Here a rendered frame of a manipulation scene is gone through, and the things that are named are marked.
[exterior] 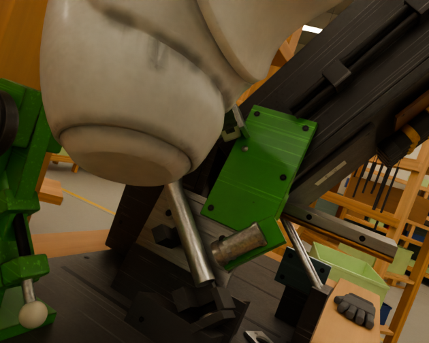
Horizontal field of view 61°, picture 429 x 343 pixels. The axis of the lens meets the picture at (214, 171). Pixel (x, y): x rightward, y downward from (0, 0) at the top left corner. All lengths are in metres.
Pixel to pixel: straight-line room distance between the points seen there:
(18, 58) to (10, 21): 0.05
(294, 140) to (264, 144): 0.05
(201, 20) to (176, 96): 0.04
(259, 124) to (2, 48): 0.39
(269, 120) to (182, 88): 0.45
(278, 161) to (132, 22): 0.43
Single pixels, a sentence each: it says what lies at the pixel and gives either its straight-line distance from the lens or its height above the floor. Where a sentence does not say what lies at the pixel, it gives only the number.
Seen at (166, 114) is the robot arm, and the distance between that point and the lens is 0.17.
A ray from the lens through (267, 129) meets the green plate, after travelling 0.61.
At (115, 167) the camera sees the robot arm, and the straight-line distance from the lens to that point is 0.20.
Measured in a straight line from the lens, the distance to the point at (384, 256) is 0.67.
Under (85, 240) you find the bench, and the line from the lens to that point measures 0.89.
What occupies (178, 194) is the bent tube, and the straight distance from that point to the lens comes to 0.57.
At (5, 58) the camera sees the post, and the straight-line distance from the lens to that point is 0.59.
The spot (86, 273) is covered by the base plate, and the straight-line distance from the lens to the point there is 0.68.
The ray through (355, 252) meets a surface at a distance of 3.40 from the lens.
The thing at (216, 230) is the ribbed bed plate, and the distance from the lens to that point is 0.59.
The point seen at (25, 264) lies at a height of 0.99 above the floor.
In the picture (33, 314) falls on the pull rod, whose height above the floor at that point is 0.95.
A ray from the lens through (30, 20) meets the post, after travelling 0.61.
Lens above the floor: 1.17
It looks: 3 degrees down
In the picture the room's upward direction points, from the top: 20 degrees clockwise
